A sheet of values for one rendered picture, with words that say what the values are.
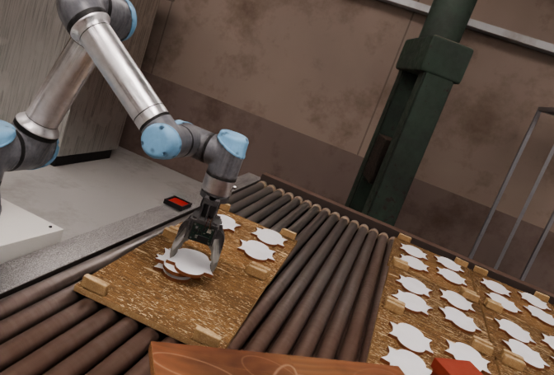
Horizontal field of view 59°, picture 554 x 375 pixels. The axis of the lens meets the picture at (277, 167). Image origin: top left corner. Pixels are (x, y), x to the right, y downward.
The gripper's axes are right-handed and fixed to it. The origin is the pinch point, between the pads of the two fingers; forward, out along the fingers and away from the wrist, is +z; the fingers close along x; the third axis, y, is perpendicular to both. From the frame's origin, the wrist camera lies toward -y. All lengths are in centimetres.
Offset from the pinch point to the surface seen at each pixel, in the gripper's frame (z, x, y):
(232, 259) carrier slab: 3.9, 9.7, -18.3
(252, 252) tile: 2.9, 15.2, -25.7
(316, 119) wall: -10, 51, -372
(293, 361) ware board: -6.7, 24.8, 38.7
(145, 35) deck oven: -31, -133, -367
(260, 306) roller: 5.4, 20.4, 0.3
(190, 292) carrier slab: 3.9, 2.4, 7.9
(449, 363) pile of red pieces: -25, 41, 56
